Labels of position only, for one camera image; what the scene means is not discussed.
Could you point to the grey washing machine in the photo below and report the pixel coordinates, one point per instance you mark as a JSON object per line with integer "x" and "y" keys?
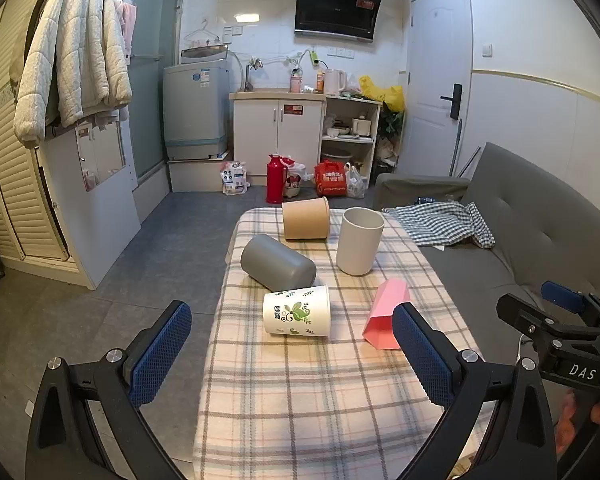
{"x": 195, "y": 110}

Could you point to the green checked cloth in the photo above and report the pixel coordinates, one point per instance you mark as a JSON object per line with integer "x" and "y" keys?
{"x": 430, "y": 222}

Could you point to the pink basin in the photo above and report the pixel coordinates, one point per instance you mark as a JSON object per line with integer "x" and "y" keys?
{"x": 204, "y": 53}

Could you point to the white leaf print cup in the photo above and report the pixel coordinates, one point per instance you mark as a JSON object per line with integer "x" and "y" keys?
{"x": 316, "y": 306}

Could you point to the grey stick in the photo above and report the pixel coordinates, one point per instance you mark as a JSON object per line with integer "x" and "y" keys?
{"x": 456, "y": 147}

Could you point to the pink cup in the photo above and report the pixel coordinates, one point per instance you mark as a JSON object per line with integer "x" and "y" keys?
{"x": 385, "y": 310}

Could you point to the grey sofa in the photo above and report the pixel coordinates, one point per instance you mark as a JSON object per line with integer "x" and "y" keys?
{"x": 510, "y": 220}

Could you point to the red thermos flask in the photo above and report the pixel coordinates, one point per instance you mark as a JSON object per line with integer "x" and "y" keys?
{"x": 275, "y": 182}

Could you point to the black range hood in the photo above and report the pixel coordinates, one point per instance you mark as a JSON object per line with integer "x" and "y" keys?
{"x": 335, "y": 10}

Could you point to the grey cup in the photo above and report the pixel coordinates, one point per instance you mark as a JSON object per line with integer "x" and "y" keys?
{"x": 276, "y": 262}

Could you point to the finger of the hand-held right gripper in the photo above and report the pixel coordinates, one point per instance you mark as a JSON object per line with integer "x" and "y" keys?
{"x": 562, "y": 296}
{"x": 522, "y": 316}

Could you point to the white light switch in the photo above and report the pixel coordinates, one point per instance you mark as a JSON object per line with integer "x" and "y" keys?
{"x": 487, "y": 50}

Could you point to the tan paper cup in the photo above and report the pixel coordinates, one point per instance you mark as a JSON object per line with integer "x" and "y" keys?
{"x": 305, "y": 221}

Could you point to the white washing machine platform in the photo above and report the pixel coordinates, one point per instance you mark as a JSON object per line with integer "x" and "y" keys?
{"x": 195, "y": 175}

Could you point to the orange bottle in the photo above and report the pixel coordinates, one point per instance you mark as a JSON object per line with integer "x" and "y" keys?
{"x": 320, "y": 82}

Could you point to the plaid tablecloth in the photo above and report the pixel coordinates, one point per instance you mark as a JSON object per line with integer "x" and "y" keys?
{"x": 305, "y": 390}

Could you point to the frosted glass door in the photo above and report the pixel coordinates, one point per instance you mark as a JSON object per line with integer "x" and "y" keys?
{"x": 150, "y": 90}

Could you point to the white panel board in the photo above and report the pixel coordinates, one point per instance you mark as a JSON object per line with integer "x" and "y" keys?
{"x": 105, "y": 230}

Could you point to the pink garment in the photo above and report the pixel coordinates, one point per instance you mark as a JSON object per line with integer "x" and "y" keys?
{"x": 126, "y": 25}

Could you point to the white quilted jacket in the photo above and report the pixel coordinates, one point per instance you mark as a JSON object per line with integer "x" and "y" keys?
{"x": 75, "y": 50}

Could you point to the green power strip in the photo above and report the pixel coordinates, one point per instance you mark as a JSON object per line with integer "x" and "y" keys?
{"x": 313, "y": 57}

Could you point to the white sink cabinet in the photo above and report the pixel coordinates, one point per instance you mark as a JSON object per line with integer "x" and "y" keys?
{"x": 260, "y": 135}

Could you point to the white door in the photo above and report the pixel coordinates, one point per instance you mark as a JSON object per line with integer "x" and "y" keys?
{"x": 435, "y": 60}

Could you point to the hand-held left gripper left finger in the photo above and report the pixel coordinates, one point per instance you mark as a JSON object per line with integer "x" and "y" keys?
{"x": 161, "y": 352}

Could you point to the white plastic bag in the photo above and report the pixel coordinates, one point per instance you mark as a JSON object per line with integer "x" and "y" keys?
{"x": 356, "y": 182}

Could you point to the person's right hand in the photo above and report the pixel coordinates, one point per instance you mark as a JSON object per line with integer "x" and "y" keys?
{"x": 568, "y": 417}

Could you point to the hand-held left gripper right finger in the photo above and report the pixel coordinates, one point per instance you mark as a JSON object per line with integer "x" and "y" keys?
{"x": 422, "y": 357}

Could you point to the red gift bag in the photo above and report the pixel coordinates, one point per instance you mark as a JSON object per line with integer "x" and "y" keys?
{"x": 331, "y": 180}

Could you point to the cream pot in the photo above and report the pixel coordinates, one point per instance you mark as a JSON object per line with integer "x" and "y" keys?
{"x": 361, "y": 126}

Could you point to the plain white cup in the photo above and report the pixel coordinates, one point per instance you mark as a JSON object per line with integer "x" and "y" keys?
{"x": 357, "y": 250}

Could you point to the white detergent pouch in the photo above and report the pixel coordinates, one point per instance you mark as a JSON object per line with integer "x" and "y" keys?
{"x": 234, "y": 179}

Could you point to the yellow plastic bag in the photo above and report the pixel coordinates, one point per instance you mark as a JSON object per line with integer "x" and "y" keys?
{"x": 377, "y": 94}

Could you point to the white electric kettle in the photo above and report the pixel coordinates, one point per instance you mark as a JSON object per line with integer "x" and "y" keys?
{"x": 334, "y": 82}

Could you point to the metal faucet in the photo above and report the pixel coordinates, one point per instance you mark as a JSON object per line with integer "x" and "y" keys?
{"x": 250, "y": 72}

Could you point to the louvred wardrobe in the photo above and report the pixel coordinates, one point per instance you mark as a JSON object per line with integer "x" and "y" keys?
{"x": 10, "y": 170}

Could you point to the white open shelf unit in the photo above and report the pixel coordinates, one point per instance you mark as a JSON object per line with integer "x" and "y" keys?
{"x": 376, "y": 130}

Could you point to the pink jar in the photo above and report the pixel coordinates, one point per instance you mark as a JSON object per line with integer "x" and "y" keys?
{"x": 295, "y": 84}

